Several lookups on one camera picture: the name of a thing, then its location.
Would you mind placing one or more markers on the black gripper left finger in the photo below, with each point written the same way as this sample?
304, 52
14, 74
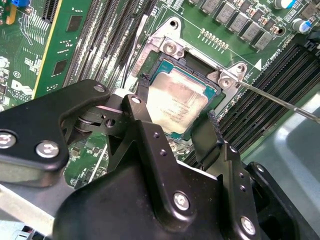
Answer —
37, 120

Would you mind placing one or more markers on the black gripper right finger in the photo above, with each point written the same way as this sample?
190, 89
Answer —
235, 180

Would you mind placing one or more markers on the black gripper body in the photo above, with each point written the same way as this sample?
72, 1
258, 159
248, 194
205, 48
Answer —
120, 212

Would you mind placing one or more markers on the metal locking lever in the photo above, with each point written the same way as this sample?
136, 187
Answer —
141, 27
275, 98

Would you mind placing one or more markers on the silver CPU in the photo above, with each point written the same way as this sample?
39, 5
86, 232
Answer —
175, 100

